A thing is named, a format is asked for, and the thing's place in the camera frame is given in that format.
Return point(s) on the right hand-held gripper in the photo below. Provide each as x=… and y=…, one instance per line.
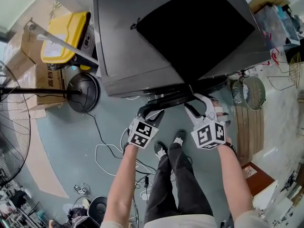
x=209, y=135

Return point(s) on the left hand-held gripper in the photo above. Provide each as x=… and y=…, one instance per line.
x=142, y=134

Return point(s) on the dark round washing machine door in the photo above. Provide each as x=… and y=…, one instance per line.
x=180, y=96

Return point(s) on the person's left forearm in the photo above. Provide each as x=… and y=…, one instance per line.
x=123, y=186

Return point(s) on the person's right forearm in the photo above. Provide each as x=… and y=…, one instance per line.
x=235, y=186

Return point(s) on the dark grey washing machine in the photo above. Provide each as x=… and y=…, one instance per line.
x=123, y=44

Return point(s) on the person's right hand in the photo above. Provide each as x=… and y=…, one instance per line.
x=222, y=111

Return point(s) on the person's right black shoe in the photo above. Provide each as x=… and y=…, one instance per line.
x=177, y=139

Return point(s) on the person's black shoe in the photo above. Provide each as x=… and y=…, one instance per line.
x=177, y=139
x=160, y=149

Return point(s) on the person's left black shoe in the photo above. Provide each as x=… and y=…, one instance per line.
x=160, y=149

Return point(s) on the black wristband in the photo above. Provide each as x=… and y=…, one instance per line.
x=232, y=149

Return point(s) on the slatted wooden platform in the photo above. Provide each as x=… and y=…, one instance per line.
x=249, y=132

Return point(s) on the black standing fan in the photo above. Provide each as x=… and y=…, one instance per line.
x=83, y=92

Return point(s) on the person's black trousers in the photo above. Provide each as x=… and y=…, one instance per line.
x=178, y=186

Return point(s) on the white power strip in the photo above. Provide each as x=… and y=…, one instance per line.
x=145, y=195

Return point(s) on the black cloth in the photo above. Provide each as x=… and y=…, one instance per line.
x=197, y=30

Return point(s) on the brown wooden stool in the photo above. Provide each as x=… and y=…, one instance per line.
x=257, y=179

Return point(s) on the small black white patterned block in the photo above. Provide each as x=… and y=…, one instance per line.
x=82, y=190

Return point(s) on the large cardboard box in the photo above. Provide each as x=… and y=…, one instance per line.
x=50, y=84

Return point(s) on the round black stool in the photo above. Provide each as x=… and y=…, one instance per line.
x=98, y=208

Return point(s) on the white flat board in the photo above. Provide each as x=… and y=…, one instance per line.
x=273, y=196

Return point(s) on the person's beige shirt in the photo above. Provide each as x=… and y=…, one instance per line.
x=180, y=221

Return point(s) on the clear plastic storage box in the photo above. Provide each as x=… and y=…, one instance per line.
x=275, y=25

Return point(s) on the yellow lidded bin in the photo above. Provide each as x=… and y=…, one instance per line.
x=64, y=37

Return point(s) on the small cardboard box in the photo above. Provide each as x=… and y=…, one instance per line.
x=23, y=49

